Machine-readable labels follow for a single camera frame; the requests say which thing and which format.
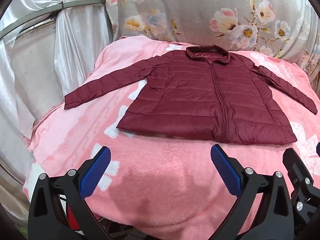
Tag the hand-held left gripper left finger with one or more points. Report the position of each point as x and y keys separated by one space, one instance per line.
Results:
x=96 y=171

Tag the maroon quilted jacket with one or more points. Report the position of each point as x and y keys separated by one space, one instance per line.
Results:
x=190 y=95

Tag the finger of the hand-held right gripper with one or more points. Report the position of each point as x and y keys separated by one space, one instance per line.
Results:
x=297 y=166

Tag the pink fleece blanket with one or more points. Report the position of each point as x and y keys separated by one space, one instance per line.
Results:
x=162 y=175

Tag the white satin curtain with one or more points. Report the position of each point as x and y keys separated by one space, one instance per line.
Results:
x=75 y=45

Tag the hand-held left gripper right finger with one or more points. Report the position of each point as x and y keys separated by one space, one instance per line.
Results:
x=225 y=171

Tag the grey floral cloth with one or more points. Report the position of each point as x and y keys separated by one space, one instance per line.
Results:
x=195 y=12

